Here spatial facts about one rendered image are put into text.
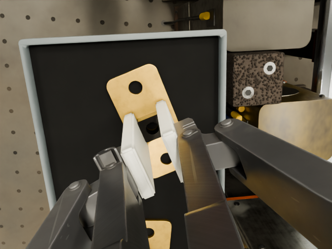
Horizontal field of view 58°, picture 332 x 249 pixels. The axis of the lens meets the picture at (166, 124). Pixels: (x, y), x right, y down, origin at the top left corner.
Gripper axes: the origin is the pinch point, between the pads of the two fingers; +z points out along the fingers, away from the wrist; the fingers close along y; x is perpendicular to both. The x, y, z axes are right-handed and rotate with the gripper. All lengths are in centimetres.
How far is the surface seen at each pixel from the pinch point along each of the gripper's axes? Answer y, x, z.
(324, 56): 22.6, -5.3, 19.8
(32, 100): -6.8, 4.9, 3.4
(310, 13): 17.8, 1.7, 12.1
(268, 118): 11.0, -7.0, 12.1
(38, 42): -4.6, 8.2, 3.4
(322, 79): 21.7, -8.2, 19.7
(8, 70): -27, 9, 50
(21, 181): -38, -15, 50
